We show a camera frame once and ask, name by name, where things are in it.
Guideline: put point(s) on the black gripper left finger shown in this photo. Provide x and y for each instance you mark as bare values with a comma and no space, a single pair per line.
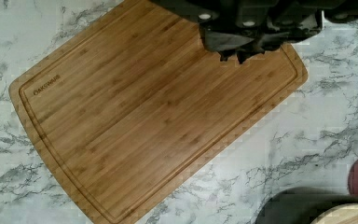
227,45

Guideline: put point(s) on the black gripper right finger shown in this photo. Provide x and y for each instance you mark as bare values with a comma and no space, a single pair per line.
271,42

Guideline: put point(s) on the bamboo cutting board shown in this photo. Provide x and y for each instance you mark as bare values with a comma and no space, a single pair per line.
128,109

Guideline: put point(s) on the dark canister with wooden lid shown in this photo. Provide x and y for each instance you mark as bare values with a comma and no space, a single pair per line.
301,205

